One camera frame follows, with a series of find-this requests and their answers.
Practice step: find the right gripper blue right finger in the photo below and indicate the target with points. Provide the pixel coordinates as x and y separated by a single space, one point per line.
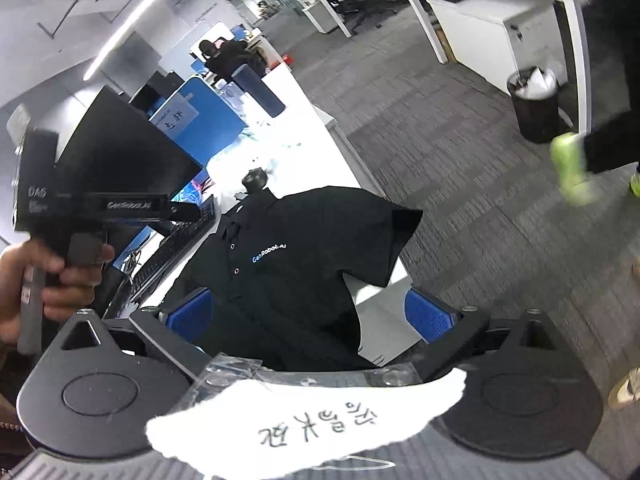
428 315

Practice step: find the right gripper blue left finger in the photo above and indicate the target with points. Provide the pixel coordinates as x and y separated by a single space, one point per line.
189 316

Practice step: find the black polo shirt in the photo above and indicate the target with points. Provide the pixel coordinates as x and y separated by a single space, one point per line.
275 268

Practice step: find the black keyboard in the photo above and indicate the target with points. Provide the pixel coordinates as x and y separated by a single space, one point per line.
171 251

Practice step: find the blue desk divider panel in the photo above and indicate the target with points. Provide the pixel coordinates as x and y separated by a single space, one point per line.
198 120

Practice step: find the handwritten paper label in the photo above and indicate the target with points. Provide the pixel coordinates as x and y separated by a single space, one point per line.
258 430

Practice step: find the seated person black jacket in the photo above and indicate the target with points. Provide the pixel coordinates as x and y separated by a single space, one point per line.
224 60

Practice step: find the dark blue cylinder bottle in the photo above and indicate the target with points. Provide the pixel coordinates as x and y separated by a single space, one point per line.
249 81

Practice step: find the beige shoe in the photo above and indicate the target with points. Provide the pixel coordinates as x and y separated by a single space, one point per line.
626 391

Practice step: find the black waste bin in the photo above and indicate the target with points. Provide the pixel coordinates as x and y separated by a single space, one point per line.
534 94

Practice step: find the white drawer cabinet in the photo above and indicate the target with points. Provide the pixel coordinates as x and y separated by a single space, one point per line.
495 38

